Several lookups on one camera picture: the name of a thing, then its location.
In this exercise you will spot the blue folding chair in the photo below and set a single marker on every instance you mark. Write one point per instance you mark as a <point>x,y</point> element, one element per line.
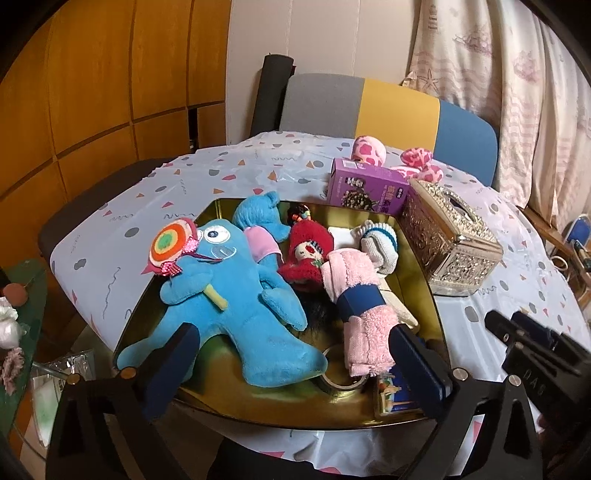
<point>577,230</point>

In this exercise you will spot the tricolour chair back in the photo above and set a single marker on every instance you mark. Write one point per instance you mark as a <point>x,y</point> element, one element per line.
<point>397,110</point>

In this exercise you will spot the small blue plush bear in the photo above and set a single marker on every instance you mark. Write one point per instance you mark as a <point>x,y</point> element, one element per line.
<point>256,212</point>

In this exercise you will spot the wooden wardrobe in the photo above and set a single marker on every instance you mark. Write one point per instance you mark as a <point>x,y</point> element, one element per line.
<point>115,69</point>

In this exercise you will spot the brown tape roll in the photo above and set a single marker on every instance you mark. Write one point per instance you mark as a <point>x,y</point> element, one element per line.
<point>334,385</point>

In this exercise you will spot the artificial flower bunch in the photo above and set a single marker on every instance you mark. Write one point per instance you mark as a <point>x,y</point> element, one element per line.
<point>9,332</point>

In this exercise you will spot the gold metal tray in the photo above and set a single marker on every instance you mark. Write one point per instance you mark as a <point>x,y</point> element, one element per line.
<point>258,401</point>

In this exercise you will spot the wooden side table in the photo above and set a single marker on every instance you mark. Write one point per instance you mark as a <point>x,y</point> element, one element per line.
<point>549,230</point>

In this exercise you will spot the black rolled mat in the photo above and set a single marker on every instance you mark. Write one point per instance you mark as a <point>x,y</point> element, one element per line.
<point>272,97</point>

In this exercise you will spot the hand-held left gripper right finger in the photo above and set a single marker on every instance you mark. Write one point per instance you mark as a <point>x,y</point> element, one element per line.
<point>415,369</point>

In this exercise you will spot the red knitted doll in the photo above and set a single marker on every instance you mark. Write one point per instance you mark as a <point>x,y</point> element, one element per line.
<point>300,272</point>

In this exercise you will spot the beige cloth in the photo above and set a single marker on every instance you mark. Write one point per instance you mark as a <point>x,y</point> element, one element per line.
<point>401,309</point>

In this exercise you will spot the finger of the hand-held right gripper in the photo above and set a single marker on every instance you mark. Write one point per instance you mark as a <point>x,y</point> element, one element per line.
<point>538,334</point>
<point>503,328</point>

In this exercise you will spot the dark upholstered chair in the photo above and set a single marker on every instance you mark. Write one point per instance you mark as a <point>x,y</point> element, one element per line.
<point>92,198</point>

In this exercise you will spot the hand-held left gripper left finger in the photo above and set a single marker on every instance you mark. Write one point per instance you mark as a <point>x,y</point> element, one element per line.
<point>173,364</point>

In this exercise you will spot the silver embossed tissue box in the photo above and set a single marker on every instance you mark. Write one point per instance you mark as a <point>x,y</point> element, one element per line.
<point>457,258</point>

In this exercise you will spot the black-haired beaded doll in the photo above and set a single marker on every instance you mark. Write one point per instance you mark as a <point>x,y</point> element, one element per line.
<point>318,318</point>

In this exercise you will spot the blue plush monster with lollipop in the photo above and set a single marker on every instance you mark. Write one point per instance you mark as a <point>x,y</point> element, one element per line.
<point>249,314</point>

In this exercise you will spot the small blue packet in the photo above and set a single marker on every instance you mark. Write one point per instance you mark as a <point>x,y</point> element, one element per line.
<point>392,397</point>

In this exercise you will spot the pink printed curtain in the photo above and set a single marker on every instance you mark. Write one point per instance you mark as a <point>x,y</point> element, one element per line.
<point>508,92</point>

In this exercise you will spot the white blue knitted sock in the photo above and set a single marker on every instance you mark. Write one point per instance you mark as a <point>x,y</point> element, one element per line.
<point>378,249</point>

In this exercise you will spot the pink spotted plush toy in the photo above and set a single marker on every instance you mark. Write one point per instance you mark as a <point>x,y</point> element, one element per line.
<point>369,150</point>

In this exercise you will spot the purple cardboard box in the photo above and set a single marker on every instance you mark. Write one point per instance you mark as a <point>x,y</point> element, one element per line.
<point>364,189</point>

